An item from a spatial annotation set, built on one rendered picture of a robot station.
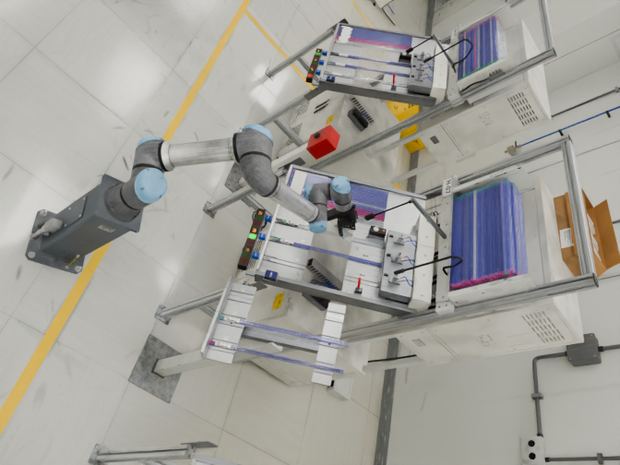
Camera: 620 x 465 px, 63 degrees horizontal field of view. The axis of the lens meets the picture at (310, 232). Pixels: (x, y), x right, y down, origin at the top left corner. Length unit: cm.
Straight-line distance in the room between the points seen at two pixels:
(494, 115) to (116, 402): 256
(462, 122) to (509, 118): 27
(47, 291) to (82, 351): 31
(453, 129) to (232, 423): 216
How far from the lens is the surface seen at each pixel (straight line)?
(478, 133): 337
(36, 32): 306
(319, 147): 293
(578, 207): 219
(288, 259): 227
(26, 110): 279
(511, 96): 322
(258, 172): 181
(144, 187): 192
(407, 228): 251
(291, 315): 246
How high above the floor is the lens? 226
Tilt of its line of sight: 37 degrees down
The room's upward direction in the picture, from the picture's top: 69 degrees clockwise
